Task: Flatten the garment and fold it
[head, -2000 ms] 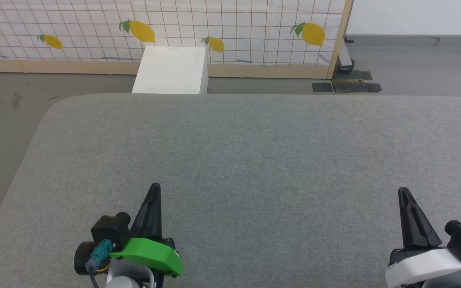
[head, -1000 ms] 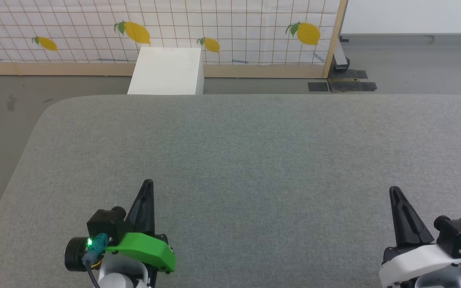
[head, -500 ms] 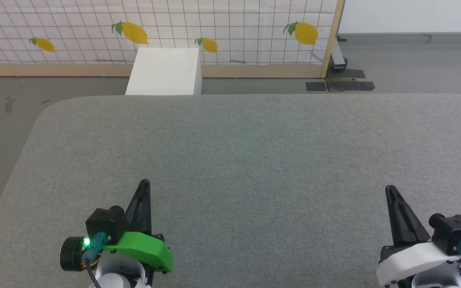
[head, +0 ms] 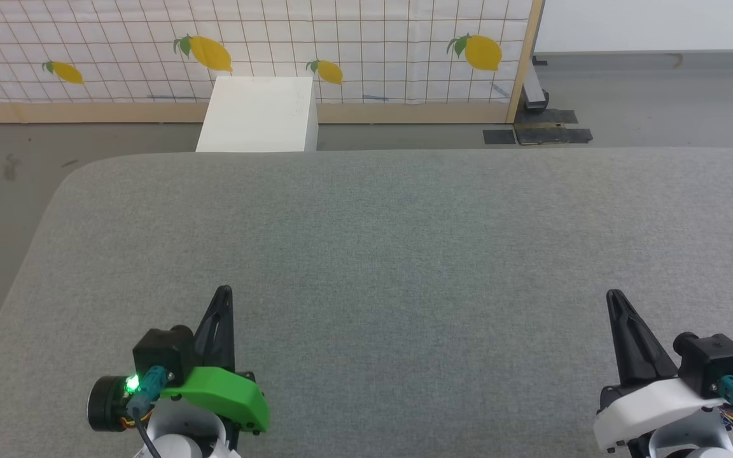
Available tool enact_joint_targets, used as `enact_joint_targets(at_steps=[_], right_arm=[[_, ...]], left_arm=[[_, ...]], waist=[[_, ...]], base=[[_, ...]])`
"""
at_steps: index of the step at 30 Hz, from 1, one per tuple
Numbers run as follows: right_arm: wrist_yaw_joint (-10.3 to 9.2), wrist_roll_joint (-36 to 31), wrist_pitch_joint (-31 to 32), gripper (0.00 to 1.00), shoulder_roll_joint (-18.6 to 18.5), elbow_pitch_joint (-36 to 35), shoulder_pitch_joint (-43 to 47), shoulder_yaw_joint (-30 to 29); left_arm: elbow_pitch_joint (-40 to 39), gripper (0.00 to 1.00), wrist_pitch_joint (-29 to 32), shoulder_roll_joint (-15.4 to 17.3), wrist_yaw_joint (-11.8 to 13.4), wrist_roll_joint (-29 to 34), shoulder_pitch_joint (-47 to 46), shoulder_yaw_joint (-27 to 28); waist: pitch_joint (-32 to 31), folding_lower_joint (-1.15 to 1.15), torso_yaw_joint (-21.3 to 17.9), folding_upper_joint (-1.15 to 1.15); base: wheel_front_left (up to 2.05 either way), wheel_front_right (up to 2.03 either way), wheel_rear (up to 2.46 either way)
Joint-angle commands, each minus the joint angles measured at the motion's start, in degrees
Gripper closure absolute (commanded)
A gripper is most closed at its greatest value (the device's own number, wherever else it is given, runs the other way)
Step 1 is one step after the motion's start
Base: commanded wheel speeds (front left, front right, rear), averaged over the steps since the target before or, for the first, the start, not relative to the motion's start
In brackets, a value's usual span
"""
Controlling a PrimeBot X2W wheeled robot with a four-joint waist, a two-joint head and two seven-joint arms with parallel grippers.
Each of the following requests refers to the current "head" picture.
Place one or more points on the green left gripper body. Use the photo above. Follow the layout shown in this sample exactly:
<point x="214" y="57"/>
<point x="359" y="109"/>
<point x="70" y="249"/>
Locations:
<point x="226" y="394"/>

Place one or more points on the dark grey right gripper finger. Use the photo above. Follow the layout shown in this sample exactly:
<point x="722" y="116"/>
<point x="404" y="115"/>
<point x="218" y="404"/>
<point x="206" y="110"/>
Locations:
<point x="637" y="350"/>

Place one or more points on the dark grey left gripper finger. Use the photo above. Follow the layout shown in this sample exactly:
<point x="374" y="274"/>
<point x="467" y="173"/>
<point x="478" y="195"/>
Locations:
<point x="217" y="337"/>

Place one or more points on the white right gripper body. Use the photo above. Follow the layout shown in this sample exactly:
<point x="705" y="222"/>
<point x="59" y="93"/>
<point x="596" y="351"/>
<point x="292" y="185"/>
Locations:
<point x="653" y="407"/>

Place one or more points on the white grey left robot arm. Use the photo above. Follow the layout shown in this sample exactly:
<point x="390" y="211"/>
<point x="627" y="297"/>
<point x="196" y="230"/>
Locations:
<point x="182" y="439"/>

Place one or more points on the white box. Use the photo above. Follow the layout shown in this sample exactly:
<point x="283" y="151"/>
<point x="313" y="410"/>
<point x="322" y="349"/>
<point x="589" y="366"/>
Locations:
<point x="255" y="114"/>

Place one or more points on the grey metal partition leg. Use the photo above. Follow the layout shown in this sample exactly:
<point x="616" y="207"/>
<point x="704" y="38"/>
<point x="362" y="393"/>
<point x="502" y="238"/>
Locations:
<point x="534" y="89"/>

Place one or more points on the lemon tile print partition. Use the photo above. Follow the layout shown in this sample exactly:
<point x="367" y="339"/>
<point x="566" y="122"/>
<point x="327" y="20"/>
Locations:
<point x="277" y="38"/>

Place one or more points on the white partition board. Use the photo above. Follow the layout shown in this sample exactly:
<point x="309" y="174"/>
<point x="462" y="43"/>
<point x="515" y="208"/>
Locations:
<point x="659" y="25"/>

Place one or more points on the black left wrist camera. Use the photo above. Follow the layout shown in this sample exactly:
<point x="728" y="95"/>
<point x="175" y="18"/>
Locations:
<point x="163" y="353"/>

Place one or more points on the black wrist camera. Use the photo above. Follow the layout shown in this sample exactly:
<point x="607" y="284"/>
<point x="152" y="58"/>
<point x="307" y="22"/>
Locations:
<point x="163" y="353"/>
<point x="713" y="362"/>

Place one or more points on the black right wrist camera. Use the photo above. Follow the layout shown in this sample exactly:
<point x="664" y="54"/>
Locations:
<point x="713" y="362"/>

